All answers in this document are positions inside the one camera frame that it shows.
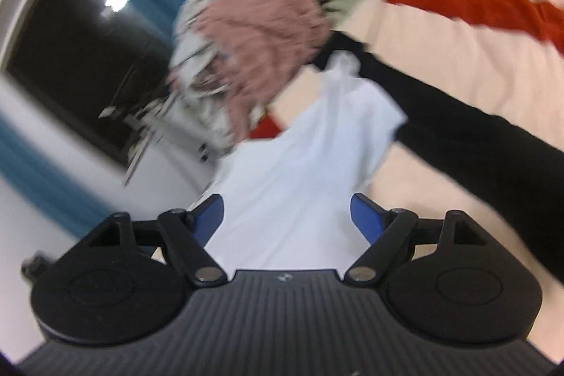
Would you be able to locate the dark window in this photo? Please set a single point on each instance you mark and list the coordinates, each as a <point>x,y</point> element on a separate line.
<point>75,63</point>

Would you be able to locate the grey green patterned garment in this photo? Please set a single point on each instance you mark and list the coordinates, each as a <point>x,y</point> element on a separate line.
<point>194,59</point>

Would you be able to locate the pink knitted garment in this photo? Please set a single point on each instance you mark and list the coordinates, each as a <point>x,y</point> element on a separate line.
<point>260,28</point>

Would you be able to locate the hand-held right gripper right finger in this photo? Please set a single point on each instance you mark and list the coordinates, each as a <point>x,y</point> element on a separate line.
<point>365,217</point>

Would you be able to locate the white garment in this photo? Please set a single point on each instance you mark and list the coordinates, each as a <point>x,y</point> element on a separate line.
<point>299,182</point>

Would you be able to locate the cream red black striped blanket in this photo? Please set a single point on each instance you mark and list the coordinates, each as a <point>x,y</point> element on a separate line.
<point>462,50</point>

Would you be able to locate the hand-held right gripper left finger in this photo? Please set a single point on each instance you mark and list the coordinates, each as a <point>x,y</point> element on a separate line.
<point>209,214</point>

